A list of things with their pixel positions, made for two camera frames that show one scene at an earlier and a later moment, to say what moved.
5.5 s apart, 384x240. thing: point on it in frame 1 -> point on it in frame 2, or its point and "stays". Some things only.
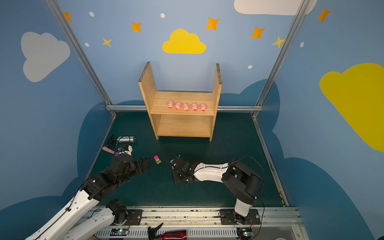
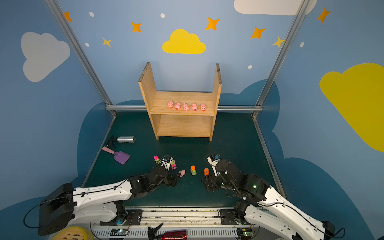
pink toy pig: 170,104 stays
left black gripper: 141,165 -> 170,176
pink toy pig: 203,107 stays
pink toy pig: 186,107 stays
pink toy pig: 194,107 stays
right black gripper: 178,169 -> 212,181
